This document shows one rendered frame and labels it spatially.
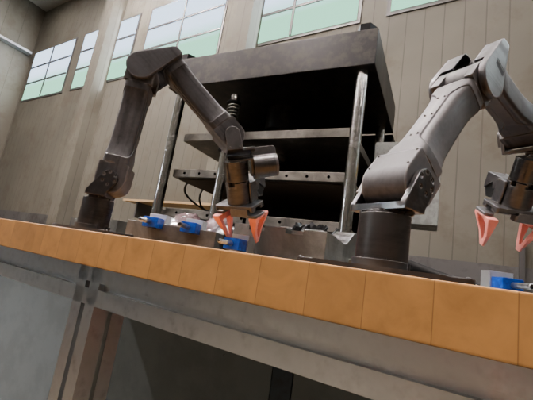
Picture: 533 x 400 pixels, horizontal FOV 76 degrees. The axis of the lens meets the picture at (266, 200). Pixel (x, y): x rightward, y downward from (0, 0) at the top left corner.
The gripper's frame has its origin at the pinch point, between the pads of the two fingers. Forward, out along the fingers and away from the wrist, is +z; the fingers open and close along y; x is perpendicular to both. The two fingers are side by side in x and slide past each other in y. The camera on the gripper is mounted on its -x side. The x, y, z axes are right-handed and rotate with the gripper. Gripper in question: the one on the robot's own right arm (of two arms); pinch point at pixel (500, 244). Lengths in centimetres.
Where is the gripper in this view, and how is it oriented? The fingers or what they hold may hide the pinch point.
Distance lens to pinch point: 93.7
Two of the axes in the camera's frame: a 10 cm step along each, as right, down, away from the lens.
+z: -1.1, 9.4, 3.2
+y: -9.9, -1.5, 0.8
